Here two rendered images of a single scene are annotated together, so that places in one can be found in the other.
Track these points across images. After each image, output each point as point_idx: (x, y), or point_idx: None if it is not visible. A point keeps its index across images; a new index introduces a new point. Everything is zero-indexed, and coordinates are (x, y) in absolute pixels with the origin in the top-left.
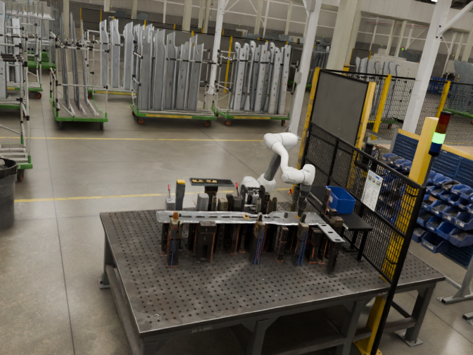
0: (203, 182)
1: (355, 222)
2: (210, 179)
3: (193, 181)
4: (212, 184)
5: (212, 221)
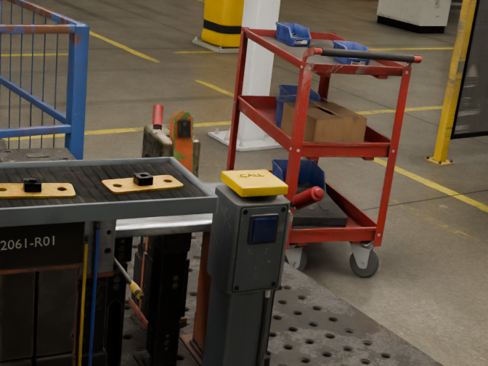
0: (98, 176)
1: None
2: (45, 203)
3: (168, 176)
4: (21, 165)
5: (16, 161)
